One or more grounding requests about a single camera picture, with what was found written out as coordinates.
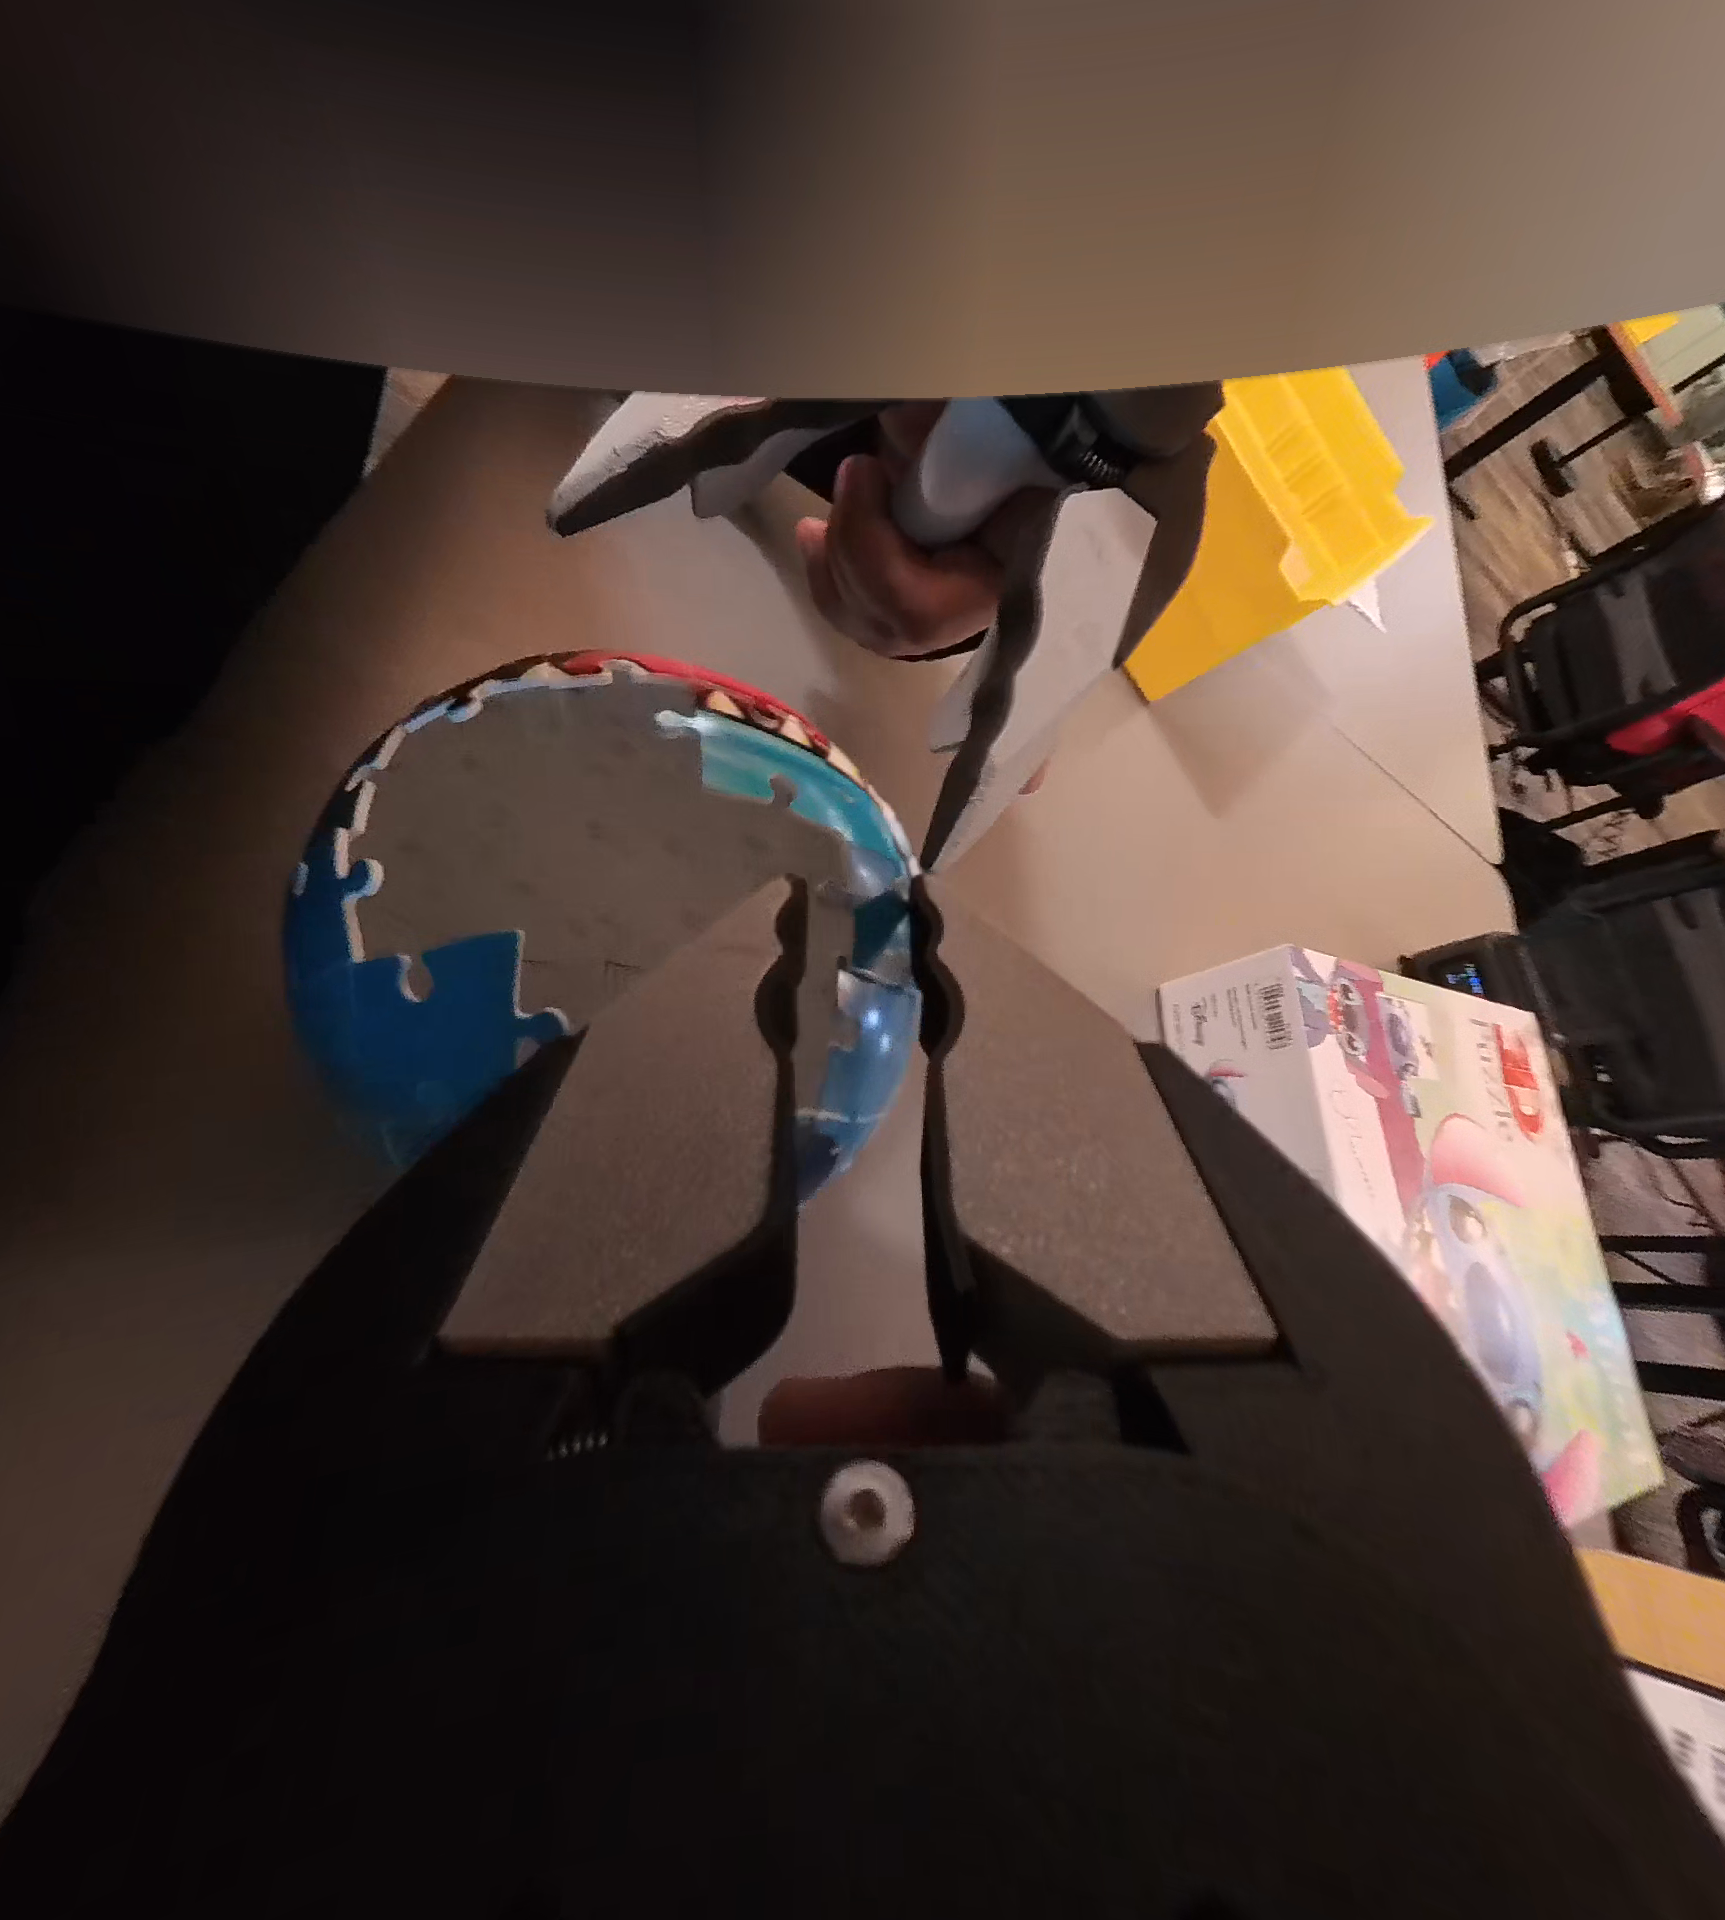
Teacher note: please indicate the wooden clipboard stand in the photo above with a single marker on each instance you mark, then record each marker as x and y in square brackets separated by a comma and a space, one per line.
[1702, 1628]

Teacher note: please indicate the red cloth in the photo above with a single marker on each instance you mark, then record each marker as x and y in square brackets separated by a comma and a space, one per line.
[1718, 712]

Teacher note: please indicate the yellow plastic bin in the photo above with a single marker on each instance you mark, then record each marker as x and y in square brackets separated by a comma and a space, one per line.
[1298, 510]

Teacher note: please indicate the desk with black legs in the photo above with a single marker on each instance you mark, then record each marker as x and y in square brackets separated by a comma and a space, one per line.
[1567, 398]

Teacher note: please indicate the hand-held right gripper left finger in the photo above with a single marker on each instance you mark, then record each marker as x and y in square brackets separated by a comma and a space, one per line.
[637, 1171]

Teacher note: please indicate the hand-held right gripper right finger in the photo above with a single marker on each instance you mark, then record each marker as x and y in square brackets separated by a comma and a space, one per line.
[1073, 1184]

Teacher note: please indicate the black office chair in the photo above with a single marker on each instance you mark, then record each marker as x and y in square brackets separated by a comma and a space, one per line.
[1672, 1004]

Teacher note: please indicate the blue monster puzzle ball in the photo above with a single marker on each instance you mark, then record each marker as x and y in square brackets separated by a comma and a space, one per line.
[457, 1034]

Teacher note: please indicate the black electronic device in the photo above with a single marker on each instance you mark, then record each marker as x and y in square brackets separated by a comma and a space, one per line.
[1470, 968]

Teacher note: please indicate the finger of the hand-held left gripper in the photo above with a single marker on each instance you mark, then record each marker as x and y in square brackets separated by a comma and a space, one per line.
[623, 451]
[1073, 631]

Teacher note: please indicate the colourful puzzle box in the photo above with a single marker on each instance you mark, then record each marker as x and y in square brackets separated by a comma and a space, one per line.
[1462, 1200]

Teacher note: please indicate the person's left hand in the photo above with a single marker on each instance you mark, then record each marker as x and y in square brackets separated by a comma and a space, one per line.
[878, 593]

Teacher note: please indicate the black mesh chair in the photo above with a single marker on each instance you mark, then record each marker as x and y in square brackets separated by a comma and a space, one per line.
[1672, 631]

